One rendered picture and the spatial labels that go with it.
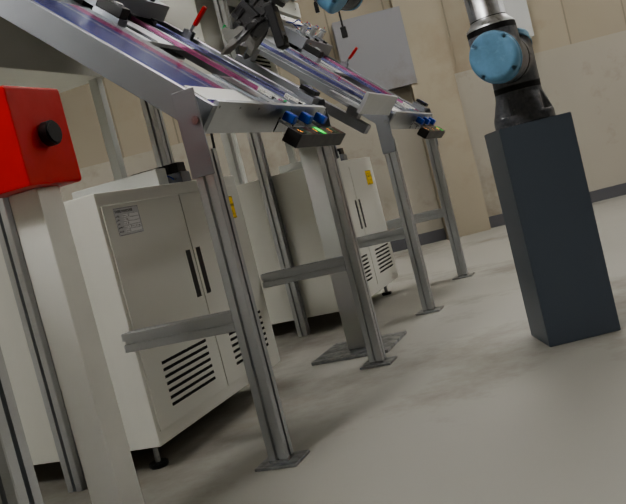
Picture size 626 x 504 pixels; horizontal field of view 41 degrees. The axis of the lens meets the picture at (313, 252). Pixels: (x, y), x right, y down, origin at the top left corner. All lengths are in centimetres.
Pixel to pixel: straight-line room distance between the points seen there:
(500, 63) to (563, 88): 413
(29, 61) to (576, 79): 447
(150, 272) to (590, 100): 465
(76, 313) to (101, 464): 25
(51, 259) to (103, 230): 44
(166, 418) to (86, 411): 49
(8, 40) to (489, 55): 120
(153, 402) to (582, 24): 492
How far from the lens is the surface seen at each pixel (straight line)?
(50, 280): 141
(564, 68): 616
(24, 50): 236
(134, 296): 186
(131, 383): 186
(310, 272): 238
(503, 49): 201
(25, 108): 140
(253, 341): 165
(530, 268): 213
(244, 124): 186
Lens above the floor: 49
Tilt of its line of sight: 3 degrees down
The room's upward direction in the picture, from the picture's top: 14 degrees counter-clockwise
